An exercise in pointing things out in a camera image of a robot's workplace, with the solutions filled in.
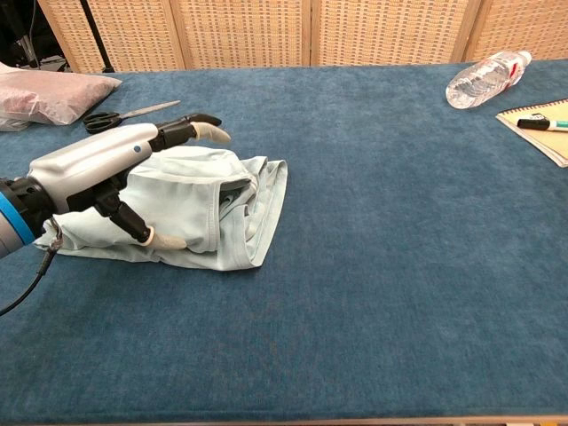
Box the wicker folding screen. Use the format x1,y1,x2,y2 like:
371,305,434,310
37,0,568,75

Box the white translucent plastic bag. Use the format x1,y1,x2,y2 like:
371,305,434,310
0,115,32,133

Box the black-handled scissors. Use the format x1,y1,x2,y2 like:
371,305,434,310
83,99,182,135

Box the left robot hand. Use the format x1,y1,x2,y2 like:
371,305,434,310
0,113,232,249

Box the clear plastic water bottle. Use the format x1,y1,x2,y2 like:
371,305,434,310
445,50,533,110

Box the black tripod stand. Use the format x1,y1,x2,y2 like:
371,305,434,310
78,0,115,74

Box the plastic bag with red cloth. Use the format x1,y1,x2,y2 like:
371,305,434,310
0,61,124,126

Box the brown spiral notebook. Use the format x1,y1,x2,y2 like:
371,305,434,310
494,98,568,169

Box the blue velvet table cover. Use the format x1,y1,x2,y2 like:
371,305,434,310
0,59,568,422

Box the light blue t-shirt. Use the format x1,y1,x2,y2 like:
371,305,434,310
33,148,288,272

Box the black green marker pen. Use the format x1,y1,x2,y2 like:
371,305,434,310
517,117,568,133

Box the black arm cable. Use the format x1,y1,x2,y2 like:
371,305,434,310
0,219,62,317

